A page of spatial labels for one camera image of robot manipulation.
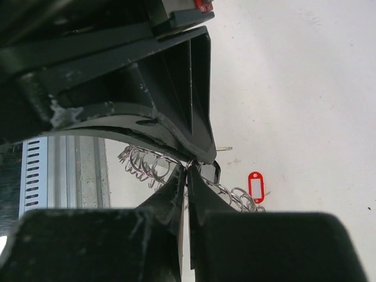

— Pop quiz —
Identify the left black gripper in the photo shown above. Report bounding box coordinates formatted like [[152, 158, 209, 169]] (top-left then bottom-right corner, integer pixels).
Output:
[[1, 1, 217, 164]]

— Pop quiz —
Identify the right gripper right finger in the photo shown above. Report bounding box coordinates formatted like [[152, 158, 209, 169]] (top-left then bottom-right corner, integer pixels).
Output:
[[187, 167, 367, 281]]

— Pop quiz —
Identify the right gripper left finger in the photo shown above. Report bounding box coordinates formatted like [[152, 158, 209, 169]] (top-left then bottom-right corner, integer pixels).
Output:
[[1, 165, 186, 281]]

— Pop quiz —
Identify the black white key tag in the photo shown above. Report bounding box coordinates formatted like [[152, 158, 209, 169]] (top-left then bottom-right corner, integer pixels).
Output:
[[199, 161, 221, 184]]

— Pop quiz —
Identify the red key tag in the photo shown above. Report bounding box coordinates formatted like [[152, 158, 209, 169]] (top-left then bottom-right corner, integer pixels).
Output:
[[248, 172, 265, 204]]

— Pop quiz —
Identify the metal disc with key rings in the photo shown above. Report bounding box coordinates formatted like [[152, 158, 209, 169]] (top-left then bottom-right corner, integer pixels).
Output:
[[117, 145, 267, 214]]

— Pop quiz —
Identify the red handled key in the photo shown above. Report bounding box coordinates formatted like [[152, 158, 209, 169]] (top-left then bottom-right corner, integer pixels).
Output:
[[216, 146, 233, 152]]

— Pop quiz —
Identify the aluminium mounting rail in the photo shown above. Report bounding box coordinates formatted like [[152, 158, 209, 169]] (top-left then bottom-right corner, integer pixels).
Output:
[[46, 136, 110, 209]]

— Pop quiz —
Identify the white slotted cable duct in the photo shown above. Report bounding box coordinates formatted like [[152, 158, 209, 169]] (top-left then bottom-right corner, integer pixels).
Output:
[[19, 137, 48, 217]]

